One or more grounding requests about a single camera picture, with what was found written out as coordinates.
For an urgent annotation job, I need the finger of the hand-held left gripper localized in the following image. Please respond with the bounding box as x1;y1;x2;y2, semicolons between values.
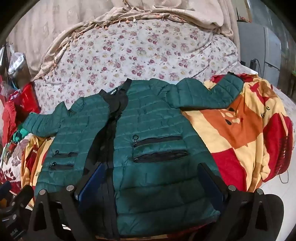
0;181;12;198

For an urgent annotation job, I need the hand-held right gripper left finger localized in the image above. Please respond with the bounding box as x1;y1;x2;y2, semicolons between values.
28;163;106;241

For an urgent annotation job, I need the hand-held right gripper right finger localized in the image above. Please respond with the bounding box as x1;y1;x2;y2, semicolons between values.
198;163;270;241

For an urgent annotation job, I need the green puffer jacket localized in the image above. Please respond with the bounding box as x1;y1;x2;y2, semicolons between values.
22;74;244;234

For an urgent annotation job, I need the leaf printed cloth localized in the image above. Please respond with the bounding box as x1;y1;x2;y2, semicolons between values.
0;137;31;188

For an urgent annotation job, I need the yellow red printed blanket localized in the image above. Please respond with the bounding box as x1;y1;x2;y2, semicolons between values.
21;74;295;194

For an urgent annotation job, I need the bright green cloth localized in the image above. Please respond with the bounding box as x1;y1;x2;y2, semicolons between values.
12;128;29;143

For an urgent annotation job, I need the red cloth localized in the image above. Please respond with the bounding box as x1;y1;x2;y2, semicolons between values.
2;101;23;146

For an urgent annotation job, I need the clear plastic bag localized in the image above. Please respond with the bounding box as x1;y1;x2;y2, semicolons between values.
8;52;28;80

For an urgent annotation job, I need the floral quilt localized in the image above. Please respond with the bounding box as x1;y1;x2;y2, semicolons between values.
33;17;239;116

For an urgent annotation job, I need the grey cabinet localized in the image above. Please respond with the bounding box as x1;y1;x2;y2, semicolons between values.
238;21;283;77

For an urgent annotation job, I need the beige tasselled cloth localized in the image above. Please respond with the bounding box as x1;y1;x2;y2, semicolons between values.
9;0;238;80

